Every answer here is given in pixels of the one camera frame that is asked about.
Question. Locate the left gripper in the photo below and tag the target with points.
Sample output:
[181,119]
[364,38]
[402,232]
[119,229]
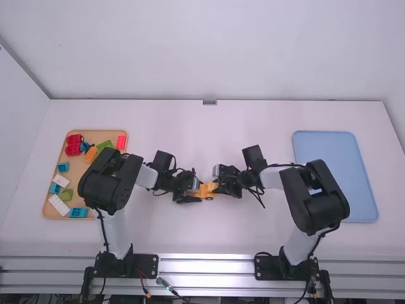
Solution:
[183,184]

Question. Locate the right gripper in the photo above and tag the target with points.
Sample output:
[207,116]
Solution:
[231,180]

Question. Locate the yellow toy car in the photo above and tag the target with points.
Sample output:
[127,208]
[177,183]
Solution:
[205,191]

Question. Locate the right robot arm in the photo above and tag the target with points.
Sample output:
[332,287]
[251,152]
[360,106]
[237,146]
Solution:
[316,196]

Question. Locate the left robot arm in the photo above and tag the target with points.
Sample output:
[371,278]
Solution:
[104,183]

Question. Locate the silver rails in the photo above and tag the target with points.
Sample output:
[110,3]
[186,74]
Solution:
[205,269]

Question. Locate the small grey electronic module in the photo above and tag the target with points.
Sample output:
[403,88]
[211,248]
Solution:
[164,283]

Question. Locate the pink toy brick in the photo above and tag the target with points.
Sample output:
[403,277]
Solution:
[121,142]

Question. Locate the green toy brick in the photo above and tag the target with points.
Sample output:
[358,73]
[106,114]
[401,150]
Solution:
[105,145]
[67,195]

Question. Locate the orange toy brick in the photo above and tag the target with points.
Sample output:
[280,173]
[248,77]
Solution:
[90,154]

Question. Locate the teal toy brick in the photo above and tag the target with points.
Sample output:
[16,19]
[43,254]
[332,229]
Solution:
[78,212]
[54,188]
[63,167]

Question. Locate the tan tray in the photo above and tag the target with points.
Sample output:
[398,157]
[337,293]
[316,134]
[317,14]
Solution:
[76,177]

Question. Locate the small blue toy brick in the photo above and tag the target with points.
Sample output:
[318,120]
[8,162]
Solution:
[84,147]

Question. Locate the blue mat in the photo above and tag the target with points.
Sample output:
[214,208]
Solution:
[348,164]

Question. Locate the red toy brick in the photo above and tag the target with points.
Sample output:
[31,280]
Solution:
[72,150]
[73,139]

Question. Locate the white toy brick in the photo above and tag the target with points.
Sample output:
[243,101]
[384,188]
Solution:
[59,205]
[61,180]

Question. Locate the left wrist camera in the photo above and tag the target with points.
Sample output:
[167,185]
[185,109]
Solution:
[195,184]

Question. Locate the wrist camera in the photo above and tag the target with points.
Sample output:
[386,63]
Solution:
[216,171]
[195,184]

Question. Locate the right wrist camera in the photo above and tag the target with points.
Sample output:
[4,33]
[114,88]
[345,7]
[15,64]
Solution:
[216,171]

